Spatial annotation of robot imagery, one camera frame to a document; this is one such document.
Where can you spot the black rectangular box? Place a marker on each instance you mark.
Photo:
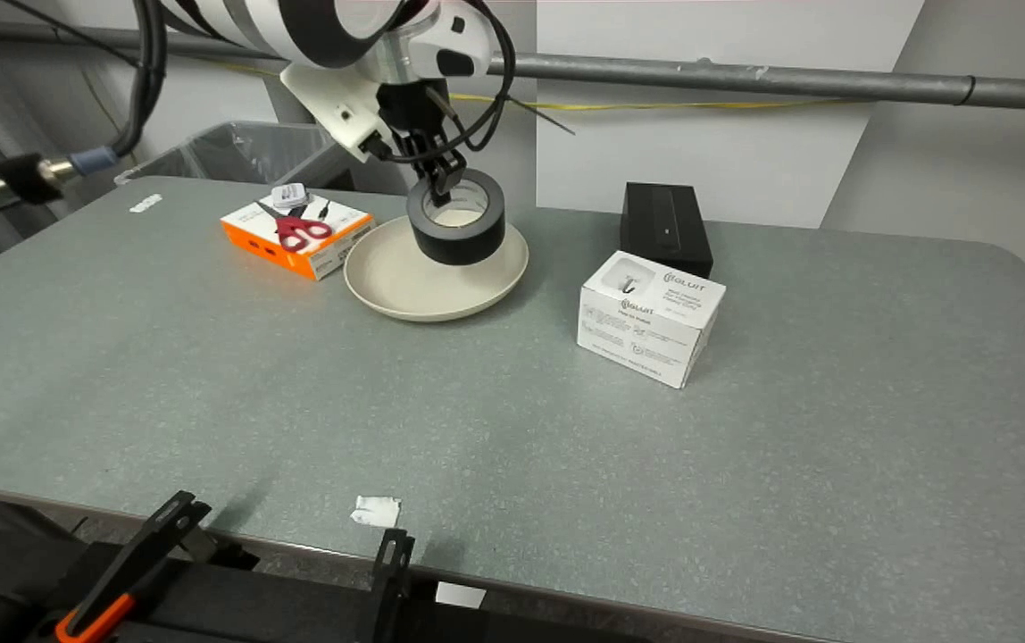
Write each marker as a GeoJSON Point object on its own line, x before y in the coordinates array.
{"type": "Point", "coordinates": [666, 226]}

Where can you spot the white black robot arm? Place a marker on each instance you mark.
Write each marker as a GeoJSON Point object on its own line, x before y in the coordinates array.
{"type": "Point", "coordinates": [344, 31]}

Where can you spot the small white tape strip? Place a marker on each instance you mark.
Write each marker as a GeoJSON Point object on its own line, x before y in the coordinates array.
{"type": "Point", "coordinates": [144, 206]}

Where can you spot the orange scissors package box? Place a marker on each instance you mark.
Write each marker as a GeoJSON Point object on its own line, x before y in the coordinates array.
{"type": "Point", "coordinates": [296, 236]}

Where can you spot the grey metal rail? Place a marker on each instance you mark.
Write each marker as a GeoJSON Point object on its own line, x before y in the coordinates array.
{"type": "Point", "coordinates": [876, 88]}

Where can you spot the black orange clamp left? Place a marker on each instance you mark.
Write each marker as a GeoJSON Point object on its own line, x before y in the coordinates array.
{"type": "Point", "coordinates": [119, 586]}

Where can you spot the black orange clamp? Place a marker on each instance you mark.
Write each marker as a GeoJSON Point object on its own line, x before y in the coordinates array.
{"type": "Point", "coordinates": [119, 586]}
{"type": "Point", "coordinates": [387, 584]}

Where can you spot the white cardboard box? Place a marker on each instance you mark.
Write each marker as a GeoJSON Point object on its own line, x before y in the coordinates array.
{"type": "Point", "coordinates": [649, 316]}

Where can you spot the white label on board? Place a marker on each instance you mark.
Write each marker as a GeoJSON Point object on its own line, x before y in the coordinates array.
{"type": "Point", "coordinates": [457, 596]}

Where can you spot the grey masking tape roll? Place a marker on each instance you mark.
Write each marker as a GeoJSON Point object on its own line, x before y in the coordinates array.
{"type": "Point", "coordinates": [464, 226]}

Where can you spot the black orange clamp right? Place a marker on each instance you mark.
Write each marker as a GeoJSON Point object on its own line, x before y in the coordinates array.
{"type": "Point", "coordinates": [387, 584]}

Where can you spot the black perforated board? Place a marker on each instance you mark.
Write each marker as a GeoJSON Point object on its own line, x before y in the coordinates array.
{"type": "Point", "coordinates": [220, 601]}

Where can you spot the white tape scrap on table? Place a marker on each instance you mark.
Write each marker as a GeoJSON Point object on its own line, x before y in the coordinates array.
{"type": "Point", "coordinates": [378, 512]}

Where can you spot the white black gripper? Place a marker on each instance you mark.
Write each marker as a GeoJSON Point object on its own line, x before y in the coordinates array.
{"type": "Point", "coordinates": [390, 106]}

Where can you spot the beige round plate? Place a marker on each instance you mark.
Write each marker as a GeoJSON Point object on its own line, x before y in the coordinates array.
{"type": "Point", "coordinates": [390, 276]}

